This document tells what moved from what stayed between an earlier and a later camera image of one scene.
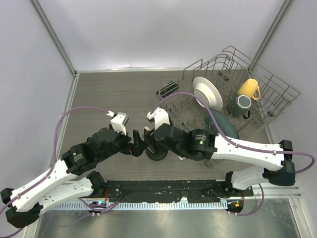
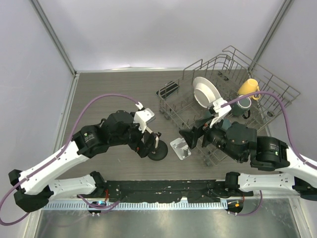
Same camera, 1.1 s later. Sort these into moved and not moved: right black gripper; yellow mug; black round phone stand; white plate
Moved: right black gripper
Not moved: black round phone stand; white plate; yellow mug
